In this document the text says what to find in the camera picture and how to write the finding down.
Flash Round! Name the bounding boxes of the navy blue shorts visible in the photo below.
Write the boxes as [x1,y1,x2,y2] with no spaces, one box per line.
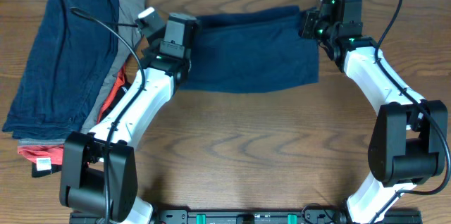
[181,6,319,94]

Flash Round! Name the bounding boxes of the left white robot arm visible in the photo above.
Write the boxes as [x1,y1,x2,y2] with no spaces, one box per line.
[59,8,200,223]

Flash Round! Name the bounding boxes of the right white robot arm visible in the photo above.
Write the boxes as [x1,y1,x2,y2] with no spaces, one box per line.
[299,0,450,223]

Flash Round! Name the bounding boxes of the folded navy jeans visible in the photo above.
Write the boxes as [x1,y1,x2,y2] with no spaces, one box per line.
[2,0,119,139]

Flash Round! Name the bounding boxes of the folded red garment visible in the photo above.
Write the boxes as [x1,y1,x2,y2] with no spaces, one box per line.
[16,0,128,167]

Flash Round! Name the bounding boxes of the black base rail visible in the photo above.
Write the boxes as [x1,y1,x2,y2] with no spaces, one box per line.
[69,207,423,224]

